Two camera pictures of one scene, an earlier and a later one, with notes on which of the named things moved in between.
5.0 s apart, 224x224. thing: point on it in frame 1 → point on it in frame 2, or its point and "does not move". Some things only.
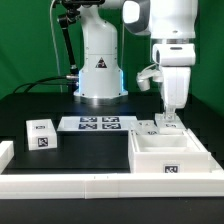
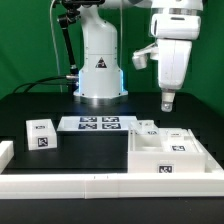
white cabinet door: (145, 127) does not move
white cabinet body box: (181, 152) does not move
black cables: (41, 81) does not move
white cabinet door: (162, 123) → (177, 140)
